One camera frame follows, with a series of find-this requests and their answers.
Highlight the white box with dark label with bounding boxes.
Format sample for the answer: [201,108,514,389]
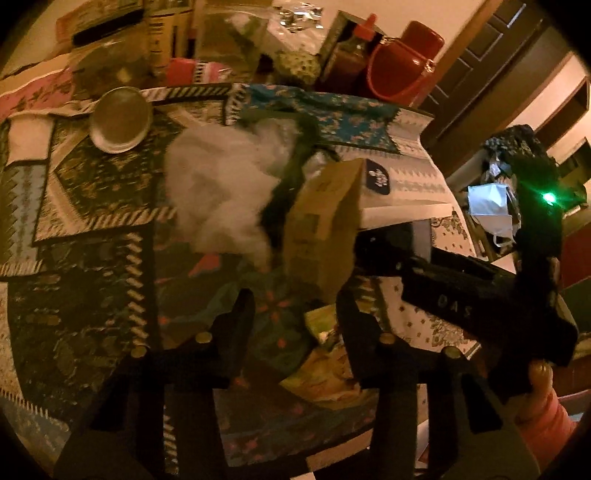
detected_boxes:
[360,157,459,232]

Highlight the white tissue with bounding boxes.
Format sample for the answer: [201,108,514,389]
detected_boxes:
[7,117,57,162]

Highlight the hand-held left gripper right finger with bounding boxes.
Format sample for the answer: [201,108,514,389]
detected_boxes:
[336,276,542,480]

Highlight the patchwork tablecloth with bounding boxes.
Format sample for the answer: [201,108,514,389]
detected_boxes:
[0,83,482,468]

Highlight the clear plastic container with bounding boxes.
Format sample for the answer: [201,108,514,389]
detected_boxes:
[194,4,271,75]

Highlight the dark green plastic wrap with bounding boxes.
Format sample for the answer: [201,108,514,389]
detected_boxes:
[259,113,343,259]

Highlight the green dotted pouch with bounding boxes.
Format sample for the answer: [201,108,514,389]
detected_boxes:
[274,48,322,85]

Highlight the person's right forearm pink sleeve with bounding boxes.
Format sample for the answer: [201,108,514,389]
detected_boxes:
[512,392,581,468]

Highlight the person's right hand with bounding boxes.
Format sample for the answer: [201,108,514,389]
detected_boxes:
[526,360,555,396]

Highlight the yellow box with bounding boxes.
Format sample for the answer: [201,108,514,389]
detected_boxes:
[145,0,195,71]

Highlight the green snack wrapper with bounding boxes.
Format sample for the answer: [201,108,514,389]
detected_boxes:
[279,305,376,412]

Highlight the clear plastic bag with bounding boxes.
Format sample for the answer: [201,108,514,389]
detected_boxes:
[164,117,315,274]

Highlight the brown cardboard carton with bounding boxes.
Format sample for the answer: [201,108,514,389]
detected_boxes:
[283,158,368,304]

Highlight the silver foil wrapper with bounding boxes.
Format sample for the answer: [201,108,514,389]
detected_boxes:
[272,0,329,33]

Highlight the dark clothes pile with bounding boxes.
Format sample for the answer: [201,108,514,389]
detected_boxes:
[482,124,556,172]

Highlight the dark wooden door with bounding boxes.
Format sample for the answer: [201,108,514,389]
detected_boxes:
[418,0,579,149]

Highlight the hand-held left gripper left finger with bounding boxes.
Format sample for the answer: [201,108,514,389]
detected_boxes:
[55,290,257,480]

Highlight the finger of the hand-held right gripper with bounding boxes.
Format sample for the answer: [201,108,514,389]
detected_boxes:
[429,247,519,280]
[355,223,417,281]

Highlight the red plastic bucket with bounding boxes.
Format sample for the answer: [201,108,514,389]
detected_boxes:
[367,21,445,103]

